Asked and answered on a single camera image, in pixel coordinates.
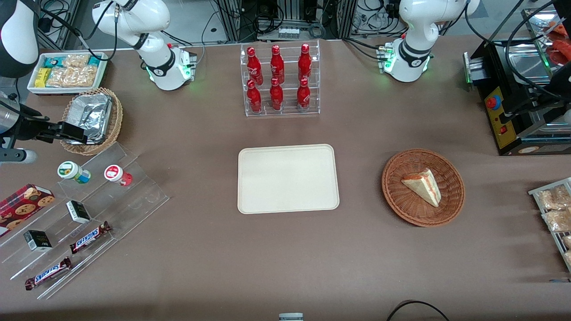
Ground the red cola bottle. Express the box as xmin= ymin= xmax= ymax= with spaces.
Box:
xmin=298 ymin=43 xmax=312 ymax=82
xmin=297 ymin=78 xmax=311 ymax=111
xmin=247 ymin=46 xmax=264 ymax=86
xmin=269 ymin=78 xmax=284 ymax=111
xmin=270 ymin=45 xmax=285 ymax=84
xmin=247 ymin=79 xmax=262 ymax=113

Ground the wrapped triangle sandwich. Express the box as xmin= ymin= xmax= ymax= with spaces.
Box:
xmin=401 ymin=168 xmax=442 ymax=208

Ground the clear acrylic bottle rack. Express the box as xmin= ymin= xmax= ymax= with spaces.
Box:
xmin=240 ymin=40 xmax=321 ymax=117

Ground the clear bag of nuts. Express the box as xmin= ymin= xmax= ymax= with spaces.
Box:
xmin=537 ymin=185 xmax=571 ymax=210
xmin=542 ymin=209 xmax=571 ymax=232

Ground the grey wire rack tray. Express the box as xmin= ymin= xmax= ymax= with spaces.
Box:
xmin=528 ymin=177 xmax=571 ymax=273

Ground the brown Snickers bar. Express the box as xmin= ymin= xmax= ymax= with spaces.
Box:
xmin=25 ymin=256 xmax=72 ymax=291
xmin=69 ymin=221 xmax=112 ymax=255

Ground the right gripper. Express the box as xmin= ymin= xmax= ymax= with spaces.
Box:
xmin=0 ymin=103 xmax=87 ymax=164

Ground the green lidded yogurt cup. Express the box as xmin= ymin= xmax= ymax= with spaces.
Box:
xmin=57 ymin=161 xmax=91 ymax=185

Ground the light wicker basket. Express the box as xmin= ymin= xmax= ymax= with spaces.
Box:
xmin=59 ymin=87 xmax=124 ymax=156

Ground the round brown wicker basket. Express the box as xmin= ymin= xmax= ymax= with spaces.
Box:
xmin=381 ymin=148 xmax=466 ymax=228

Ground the silver foil container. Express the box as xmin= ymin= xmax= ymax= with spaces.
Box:
xmin=62 ymin=94 xmax=113 ymax=145

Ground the red gum bottle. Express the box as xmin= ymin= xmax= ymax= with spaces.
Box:
xmin=104 ymin=165 xmax=133 ymax=187

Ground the cream plastic tray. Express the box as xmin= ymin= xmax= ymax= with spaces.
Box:
xmin=237 ymin=144 xmax=340 ymax=215

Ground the white rectangular snack bin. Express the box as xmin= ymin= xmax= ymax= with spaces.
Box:
xmin=27 ymin=52 xmax=109 ymax=95

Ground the red tartan cookie box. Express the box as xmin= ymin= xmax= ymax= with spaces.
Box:
xmin=0 ymin=183 xmax=56 ymax=238

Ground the clear peanut snack bag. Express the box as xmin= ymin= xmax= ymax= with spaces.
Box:
xmin=46 ymin=66 xmax=98 ymax=88
xmin=62 ymin=54 xmax=91 ymax=68

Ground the black cable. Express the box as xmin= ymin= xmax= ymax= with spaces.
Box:
xmin=386 ymin=300 xmax=451 ymax=321
xmin=504 ymin=0 xmax=571 ymax=101

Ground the black machine with yellow panel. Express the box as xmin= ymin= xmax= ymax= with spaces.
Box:
xmin=463 ymin=7 xmax=571 ymax=156

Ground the clear acrylic tiered stand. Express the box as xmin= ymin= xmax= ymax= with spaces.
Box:
xmin=0 ymin=142 xmax=170 ymax=300

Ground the small black box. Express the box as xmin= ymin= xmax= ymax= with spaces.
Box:
xmin=23 ymin=230 xmax=53 ymax=252
xmin=66 ymin=200 xmax=91 ymax=224

